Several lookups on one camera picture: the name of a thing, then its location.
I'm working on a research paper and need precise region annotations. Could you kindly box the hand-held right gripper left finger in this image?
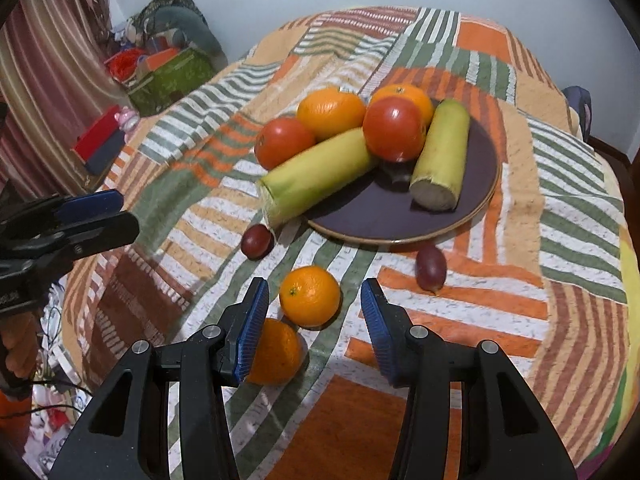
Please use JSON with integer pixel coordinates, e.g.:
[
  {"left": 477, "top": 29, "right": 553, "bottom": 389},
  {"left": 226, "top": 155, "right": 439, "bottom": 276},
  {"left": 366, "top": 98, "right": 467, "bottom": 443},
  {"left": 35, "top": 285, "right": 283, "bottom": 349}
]
[{"left": 47, "top": 277, "right": 271, "bottom": 480}]

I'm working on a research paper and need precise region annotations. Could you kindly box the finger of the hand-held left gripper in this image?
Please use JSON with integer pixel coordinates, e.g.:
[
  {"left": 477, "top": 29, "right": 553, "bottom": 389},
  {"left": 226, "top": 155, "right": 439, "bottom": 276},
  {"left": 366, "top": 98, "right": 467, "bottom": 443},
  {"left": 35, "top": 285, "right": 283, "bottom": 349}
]
[
  {"left": 55, "top": 211, "right": 141, "bottom": 260},
  {"left": 52, "top": 189, "right": 125, "bottom": 225}
]

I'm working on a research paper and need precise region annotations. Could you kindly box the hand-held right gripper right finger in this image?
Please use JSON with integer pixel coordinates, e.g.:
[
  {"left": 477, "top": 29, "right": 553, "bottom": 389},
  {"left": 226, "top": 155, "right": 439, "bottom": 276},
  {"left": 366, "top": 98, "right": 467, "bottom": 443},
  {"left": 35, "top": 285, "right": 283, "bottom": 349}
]
[{"left": 360, "top": 278, "right": 578, "bottom": 480}]

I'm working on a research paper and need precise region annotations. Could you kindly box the small tangerine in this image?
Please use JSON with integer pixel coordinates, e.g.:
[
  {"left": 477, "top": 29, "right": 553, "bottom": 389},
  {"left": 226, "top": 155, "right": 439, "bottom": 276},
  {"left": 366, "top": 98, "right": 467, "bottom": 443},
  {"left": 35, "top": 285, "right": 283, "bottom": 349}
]
[
  {"left": 247, "top": 317, "right": 303, "bottom": 387},
  {"left": 279, "top": 265, "right": 342, "bottom": 330}
]

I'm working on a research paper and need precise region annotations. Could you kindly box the purple plate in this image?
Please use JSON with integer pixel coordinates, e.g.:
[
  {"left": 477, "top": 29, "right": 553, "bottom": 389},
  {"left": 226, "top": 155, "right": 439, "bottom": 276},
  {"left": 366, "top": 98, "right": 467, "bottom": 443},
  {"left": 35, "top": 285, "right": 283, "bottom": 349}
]
[{"left": 300, "top": 100, "right": 501, "bottom": 246}]

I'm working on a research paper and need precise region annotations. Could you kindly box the corn cob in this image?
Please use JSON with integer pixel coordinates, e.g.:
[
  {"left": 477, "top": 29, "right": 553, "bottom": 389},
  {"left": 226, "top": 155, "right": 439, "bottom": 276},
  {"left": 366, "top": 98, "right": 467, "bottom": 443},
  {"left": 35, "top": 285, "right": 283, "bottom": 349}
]
[
  {"left": 256, "top": 127, "right": 379, "bottom": 233},
  {"left": 409, "top": 99, "right": 472, "bottom": 211}
]

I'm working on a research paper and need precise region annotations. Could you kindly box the red tomato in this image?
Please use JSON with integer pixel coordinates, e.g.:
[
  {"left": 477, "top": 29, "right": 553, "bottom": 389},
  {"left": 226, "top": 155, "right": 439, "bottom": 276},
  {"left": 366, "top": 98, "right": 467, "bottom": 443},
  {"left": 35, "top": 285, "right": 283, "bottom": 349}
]
[
  {"left": 362, "top": 96, "right": 427, "bottom": 162},
  {"left": 254, "top": 117, "right": 317, "bottom": 171}
]

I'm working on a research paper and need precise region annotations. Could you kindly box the large orange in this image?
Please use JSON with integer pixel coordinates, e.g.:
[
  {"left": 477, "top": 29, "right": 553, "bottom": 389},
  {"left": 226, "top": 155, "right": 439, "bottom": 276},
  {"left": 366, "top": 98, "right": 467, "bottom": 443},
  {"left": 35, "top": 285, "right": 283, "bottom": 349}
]
[
  {"left": 296, "top": 87, "right": 367, "bottom": 141},
  {"left": 369, "top": 83, "right": 435, "bottom": 126}
]

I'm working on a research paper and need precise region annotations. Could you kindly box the person's left hand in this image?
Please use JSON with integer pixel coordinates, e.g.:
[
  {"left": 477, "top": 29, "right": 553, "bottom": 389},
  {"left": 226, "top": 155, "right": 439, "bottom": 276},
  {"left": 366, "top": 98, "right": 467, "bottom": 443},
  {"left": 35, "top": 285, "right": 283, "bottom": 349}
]
[{"left": 0, "top": 312, "right": 38, "bottom": 396}]

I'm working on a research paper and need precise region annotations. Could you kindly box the red and blue box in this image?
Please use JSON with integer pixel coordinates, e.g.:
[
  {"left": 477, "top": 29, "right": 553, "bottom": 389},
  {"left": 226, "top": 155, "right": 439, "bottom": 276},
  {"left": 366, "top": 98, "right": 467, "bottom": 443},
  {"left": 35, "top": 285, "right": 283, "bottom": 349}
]
[{"left": 72, "top": 106, "right": 126, "bottom": 176}]

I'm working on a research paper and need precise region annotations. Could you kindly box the dark red grape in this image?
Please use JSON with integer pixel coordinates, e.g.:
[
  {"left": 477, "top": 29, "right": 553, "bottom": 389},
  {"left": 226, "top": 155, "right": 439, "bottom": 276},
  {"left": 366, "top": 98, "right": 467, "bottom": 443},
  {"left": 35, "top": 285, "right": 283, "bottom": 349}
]
[
  {"left": 241, "top": 225, "right": 274, "bottom": 261},
  {"left": 416, "top": 244, "right": 447, "bottom": 295}
]

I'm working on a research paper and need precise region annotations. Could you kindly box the pink toy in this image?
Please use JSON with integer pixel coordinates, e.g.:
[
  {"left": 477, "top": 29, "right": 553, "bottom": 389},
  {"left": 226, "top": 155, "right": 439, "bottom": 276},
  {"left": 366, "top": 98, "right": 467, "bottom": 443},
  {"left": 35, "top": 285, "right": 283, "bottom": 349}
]
[{"left": 115, "top": 107, "right": 141, "bottom": 131}]

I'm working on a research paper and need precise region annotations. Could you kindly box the striped curtain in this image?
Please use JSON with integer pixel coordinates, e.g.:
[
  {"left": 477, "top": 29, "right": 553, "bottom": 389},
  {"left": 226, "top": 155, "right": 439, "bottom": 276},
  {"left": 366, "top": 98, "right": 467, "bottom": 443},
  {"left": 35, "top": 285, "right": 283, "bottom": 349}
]
[{"left": 0, "top": 0, "right": 126, "bottom": 201}]

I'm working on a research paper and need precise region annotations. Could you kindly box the red plastic bag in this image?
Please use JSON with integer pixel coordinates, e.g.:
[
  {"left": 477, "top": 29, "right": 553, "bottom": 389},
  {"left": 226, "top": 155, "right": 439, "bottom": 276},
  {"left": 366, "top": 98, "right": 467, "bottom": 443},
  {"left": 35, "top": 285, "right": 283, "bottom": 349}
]
[{"left": 105, "top": 50, "right": 143, "bottom": 81}]

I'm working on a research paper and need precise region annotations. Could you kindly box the green patterned storage box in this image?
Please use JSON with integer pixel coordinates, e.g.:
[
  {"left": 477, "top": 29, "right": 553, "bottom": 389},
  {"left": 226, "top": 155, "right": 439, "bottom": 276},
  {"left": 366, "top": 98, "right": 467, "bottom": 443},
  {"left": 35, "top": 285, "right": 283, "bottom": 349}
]
[{"left": 127, "top": 49, "right": 216, "bottom": 117}]

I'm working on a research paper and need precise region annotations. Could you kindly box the striped patchwork blanket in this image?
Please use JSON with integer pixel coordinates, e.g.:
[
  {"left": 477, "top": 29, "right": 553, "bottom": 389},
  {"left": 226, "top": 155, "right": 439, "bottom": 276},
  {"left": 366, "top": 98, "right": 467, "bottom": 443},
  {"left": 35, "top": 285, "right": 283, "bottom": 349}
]
[{"left": 60, "top": 6, "right": 640, "bottom": 480}]

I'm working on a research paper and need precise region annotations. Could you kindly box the grey plush toy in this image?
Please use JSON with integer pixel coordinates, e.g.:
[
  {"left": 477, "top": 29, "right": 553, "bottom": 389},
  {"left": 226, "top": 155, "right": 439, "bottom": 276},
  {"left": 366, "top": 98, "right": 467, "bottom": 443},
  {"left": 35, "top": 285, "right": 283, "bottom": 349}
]
[{"left": 150, "top": 7, "right": 226, "bottom": 61}]

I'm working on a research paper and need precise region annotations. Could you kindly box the grey purple backpack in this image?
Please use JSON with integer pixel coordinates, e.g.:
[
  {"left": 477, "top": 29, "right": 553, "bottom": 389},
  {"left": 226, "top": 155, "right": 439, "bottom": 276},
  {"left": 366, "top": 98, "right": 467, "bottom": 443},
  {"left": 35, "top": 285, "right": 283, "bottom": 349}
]
[{"left": 562, "top": 86, "right": 592, "bottom": 141}]

